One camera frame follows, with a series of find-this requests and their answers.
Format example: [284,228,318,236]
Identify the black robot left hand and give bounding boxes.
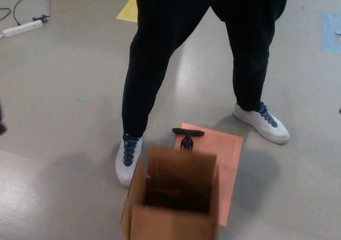
[0,101,7,133]

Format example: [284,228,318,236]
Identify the person's black pants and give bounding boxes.
[121,0,288,139]

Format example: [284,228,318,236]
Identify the person's right white sneaker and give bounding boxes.
[115,133,144,188]

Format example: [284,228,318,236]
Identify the person's white sneaker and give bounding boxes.
[233,101,290,145]
[115,133,144,188]

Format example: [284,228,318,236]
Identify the person's left white sneaker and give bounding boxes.
[233,101,290,145]

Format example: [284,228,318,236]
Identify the yellow floor tape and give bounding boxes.
[116,0,137,20]

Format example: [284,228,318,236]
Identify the black power adapter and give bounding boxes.
[31,14,50,23]

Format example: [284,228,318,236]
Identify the white power strip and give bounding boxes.
[2,20,45,38]

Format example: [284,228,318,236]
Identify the black hand pump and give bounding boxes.
[172,127,206,153]

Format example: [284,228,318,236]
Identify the brown cardboard box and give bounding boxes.
[120,147,222,240]

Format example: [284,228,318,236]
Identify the orange paper sheet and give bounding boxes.
[173,122,244,227]

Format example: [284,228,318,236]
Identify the blue floor tape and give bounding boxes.
[321,10,341,54]

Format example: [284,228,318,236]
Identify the black power strip cable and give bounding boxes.
[13,0,49,27]

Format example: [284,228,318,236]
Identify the black looped floor cable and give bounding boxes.
[0,7,12,21]

